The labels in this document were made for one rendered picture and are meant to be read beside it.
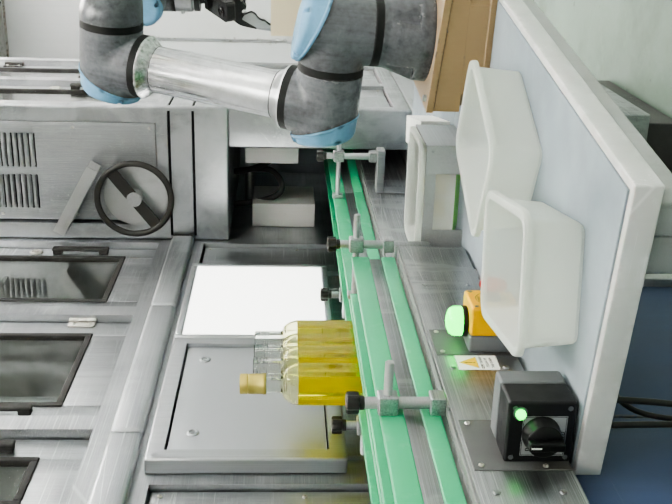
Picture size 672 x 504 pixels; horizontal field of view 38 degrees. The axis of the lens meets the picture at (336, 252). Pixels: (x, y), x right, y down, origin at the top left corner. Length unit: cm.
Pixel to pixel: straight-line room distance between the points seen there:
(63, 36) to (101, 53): 412
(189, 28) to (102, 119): 276
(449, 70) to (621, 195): 69
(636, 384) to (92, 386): 108
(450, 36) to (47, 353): 109
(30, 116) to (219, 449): 129
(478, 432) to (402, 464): 11
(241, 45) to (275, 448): 387
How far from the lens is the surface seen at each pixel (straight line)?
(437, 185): 185
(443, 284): 165
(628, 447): 129
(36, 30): 600
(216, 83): 178
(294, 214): 282
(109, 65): 185
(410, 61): 168
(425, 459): 121
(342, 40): 166
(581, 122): 117
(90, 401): 197
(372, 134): 264
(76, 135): 271
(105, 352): 215
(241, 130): 263
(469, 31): 165
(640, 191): 101
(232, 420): 179
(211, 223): 271
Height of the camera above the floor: 109
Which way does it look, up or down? 3 degrees down
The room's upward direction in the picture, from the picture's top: 89 degrees counter-clockwise
